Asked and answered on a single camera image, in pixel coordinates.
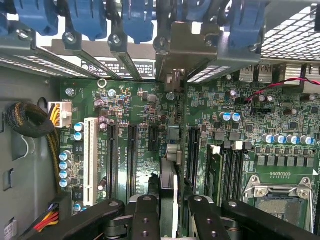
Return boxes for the white power connector yellow wires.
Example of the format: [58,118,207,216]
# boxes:
[48,100,73,129]

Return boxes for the red black twisted wire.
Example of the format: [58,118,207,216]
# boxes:
[243,76,320,118]

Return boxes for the CPU socket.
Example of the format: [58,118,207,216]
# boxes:
[242,174,315,235]

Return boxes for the white expansion slot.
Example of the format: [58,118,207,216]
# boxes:
[83,116,99,208]

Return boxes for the grey power supply unit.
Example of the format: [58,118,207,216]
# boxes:
[0,66,62,240]

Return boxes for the coloured main power wires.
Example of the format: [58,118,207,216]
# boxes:
[32,194,73,235]

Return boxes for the short black expansion slot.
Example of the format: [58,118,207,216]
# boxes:
[148,124,160,153]

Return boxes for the green motherboard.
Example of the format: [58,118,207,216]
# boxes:
[59,77,320,226]

